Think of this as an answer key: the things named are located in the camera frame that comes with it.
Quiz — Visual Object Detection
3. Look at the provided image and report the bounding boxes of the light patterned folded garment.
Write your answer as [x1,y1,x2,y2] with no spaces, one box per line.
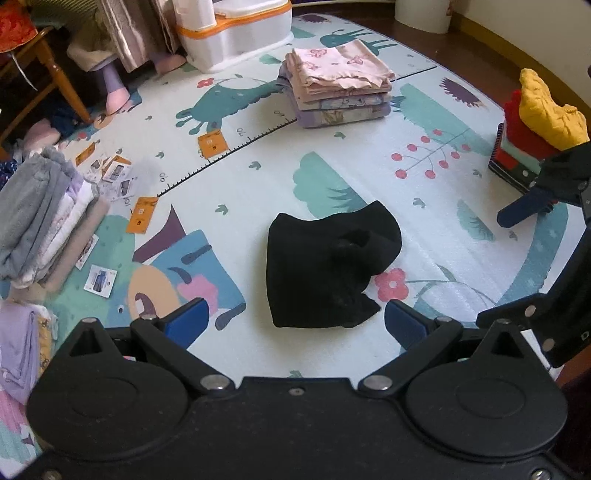
[295,90,393,114]

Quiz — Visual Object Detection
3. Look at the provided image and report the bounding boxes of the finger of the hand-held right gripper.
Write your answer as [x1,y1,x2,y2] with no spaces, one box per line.
[496,141,591,230]
[475,290,571,368]

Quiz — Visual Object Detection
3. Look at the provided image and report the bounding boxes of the white playing card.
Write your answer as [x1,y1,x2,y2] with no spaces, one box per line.
[84,264,116,296]
[75,234,100,271]

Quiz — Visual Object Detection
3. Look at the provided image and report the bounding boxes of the yellow folded garment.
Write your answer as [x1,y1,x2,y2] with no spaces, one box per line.
[519,68,590,152]

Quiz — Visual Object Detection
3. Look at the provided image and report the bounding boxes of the white bucket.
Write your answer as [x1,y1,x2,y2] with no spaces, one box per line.
[394,0,456,34]

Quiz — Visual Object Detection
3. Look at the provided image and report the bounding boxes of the cluster of white cards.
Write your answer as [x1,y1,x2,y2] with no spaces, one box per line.
[76,154,136,207]

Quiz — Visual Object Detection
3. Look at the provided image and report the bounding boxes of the animal print play mat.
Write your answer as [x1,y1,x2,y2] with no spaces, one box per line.
[0,14,575,476]

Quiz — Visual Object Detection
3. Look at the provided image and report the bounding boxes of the cream cloth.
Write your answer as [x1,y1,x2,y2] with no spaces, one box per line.
[66,18,117,73]

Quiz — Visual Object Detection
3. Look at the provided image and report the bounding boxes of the red patterned cushion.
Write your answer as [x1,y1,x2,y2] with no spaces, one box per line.
[0,0,38,52]

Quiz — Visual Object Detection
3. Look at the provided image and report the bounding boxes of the white orange storage box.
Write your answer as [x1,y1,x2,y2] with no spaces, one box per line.
[174,0,293,73]

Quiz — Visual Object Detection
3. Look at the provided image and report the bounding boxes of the dark blue cloth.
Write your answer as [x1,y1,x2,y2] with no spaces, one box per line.
[48,98,89,140]

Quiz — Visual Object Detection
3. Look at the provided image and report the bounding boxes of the beige curtain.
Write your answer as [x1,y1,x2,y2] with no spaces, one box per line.
[99,0,182,73]

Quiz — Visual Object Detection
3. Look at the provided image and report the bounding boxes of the pale teal folded garment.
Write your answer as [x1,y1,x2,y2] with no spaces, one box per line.
[501,124,550,174]

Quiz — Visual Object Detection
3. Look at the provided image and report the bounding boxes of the wooden chair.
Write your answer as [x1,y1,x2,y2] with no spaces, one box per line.
[0,25,94,149]

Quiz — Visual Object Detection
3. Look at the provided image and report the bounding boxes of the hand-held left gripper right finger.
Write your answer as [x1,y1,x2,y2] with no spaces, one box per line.
[358,300,536,398]

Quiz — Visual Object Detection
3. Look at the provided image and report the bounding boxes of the lilac garment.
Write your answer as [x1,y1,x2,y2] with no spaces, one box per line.
[0,302,51,405]

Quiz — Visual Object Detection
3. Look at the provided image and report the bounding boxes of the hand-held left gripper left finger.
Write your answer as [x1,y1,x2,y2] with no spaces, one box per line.
[58,298,234,396]

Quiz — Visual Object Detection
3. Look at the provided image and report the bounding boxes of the white folded garment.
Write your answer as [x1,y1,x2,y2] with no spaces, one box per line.
[25,179,100,285]

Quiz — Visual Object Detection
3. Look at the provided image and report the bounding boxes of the pink floral folded garment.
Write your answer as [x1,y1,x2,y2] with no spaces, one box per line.
[283,39,398,91]

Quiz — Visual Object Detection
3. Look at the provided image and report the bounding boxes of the purple pink plastic leg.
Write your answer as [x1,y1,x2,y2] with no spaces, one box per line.
[100,64,133,114]
[147,50,186,75]

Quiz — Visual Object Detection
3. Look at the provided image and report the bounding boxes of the yellow patterned garment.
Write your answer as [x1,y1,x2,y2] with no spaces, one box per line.
[34,314,59,371]

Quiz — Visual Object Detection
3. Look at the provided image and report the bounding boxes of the folded pink purple clothes stack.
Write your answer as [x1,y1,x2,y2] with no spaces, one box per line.
[277,65,393,129]

